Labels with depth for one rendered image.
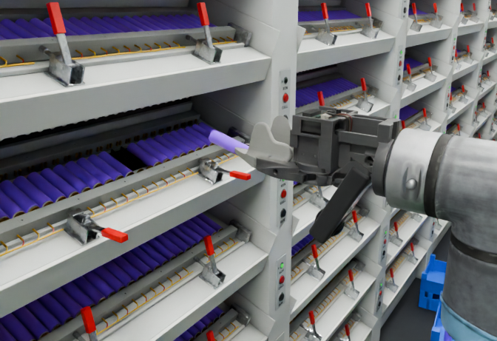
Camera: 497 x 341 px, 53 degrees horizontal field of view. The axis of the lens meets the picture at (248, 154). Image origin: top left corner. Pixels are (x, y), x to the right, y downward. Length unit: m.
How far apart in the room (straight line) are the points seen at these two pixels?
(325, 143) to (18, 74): 0.35
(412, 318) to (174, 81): 1.75
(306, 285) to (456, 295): 0.78
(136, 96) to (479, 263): 0.45
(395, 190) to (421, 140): 0.06
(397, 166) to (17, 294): 0.44
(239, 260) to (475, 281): 0.55
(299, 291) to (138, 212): 0.65
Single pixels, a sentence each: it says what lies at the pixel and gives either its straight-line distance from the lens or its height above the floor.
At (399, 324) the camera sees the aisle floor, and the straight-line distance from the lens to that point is 2.23.
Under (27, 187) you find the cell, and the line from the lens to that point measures 0.73.
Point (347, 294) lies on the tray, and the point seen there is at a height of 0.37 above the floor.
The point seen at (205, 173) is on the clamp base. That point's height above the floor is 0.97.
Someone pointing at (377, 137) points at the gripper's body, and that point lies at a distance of 0.57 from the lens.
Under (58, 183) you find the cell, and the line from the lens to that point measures 0.74.
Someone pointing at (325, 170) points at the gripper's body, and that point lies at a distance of 0.58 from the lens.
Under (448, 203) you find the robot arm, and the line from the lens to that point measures 0.54.
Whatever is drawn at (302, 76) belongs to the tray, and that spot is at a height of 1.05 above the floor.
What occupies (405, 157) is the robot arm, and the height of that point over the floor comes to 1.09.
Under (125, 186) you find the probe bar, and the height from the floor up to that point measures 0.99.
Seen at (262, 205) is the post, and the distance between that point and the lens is 1.02.
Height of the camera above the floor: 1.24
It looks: 17 degrees down
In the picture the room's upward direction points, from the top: straight up
